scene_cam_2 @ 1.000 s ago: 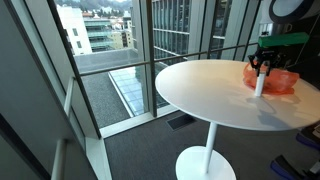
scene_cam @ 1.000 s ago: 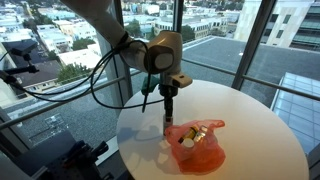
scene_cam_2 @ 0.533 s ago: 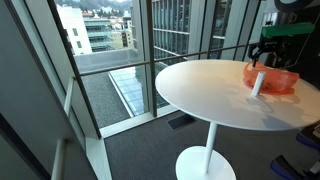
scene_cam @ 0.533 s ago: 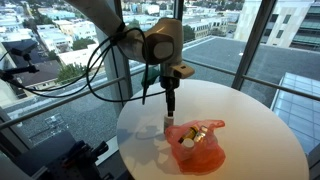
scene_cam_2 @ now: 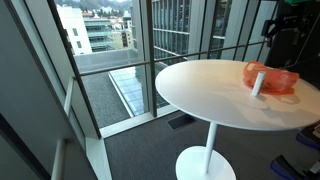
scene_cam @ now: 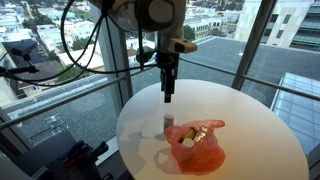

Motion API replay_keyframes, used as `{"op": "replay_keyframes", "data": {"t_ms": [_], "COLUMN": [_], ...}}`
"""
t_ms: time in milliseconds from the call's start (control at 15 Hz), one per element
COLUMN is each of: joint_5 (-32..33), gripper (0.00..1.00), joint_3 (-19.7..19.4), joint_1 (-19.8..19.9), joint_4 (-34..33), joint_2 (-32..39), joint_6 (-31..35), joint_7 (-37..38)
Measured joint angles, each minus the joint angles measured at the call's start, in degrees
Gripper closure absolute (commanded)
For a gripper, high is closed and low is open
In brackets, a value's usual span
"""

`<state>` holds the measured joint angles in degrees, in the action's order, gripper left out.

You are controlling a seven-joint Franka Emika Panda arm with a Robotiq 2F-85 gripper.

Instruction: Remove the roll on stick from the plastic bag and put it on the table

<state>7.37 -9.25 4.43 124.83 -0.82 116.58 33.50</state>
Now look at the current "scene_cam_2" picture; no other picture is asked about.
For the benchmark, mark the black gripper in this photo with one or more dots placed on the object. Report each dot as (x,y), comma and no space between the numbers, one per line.
(288,28)

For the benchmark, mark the white roll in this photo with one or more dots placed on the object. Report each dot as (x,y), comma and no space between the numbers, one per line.
(258,83)

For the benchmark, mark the orange plastic bag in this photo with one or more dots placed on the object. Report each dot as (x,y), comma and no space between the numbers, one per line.
(278,81)

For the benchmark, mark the blue and black stand foot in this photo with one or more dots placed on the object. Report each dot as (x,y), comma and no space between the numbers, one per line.
(283,166)
(308,138)

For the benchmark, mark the black floor vent grille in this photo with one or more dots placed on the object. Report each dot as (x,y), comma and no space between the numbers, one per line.
(180,122)

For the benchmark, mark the black horizontal window railing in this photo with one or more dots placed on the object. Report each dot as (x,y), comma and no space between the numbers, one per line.
(133,64)

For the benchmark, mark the glass skylight roof outside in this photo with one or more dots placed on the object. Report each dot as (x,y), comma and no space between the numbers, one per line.
(131,90)

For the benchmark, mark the white building outside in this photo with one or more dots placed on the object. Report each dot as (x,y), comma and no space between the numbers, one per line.
(74,30)

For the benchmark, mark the green wrist mount band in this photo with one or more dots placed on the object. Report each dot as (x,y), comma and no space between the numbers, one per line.
(295,1)

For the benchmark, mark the white table pedestal with base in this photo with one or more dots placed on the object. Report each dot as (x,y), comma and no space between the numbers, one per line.
(210,143)

